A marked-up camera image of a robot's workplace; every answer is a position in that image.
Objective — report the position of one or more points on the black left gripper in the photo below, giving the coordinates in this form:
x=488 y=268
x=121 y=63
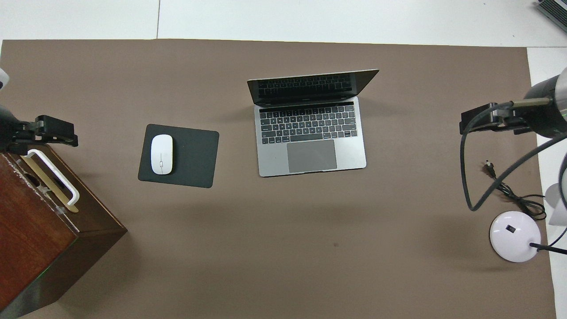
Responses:
x=11 y=133

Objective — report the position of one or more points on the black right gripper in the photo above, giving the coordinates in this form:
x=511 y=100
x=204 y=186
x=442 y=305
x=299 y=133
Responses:
x=542 y=110

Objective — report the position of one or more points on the grey Apple laptop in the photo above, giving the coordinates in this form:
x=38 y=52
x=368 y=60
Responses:
x=310 y=155

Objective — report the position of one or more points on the white computer mouse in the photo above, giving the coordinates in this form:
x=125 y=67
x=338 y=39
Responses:
x=161 y=155

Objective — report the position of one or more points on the dark brown wooden box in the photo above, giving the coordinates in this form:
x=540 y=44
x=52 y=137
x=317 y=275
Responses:
x=35 y=239

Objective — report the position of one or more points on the grey ribbed device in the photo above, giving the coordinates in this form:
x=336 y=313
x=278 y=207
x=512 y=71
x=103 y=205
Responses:
x=553 y=11

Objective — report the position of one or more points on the white desk lamp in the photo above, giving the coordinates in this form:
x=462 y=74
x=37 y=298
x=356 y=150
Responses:
x=514 y=243

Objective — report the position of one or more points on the black mouse pad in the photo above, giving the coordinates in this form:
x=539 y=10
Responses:
x=195 y=159

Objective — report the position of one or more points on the large brown table mat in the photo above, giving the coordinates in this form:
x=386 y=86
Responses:
x=310 y=243

